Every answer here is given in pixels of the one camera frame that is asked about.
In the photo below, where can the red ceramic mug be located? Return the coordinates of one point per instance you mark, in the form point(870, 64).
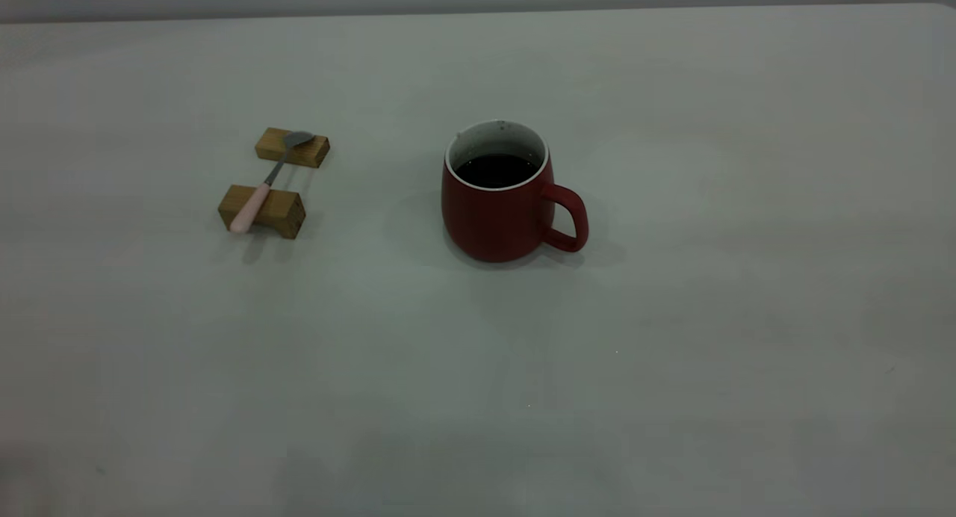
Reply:
point(493, 222)

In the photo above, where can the dark coffee liquid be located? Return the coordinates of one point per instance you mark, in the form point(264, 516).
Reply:
point(497, 171)

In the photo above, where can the flat wooden block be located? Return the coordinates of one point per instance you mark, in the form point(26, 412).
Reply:
point(310, 155)

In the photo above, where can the arched wooden block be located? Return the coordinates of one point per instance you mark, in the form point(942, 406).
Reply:
point(284, 212)

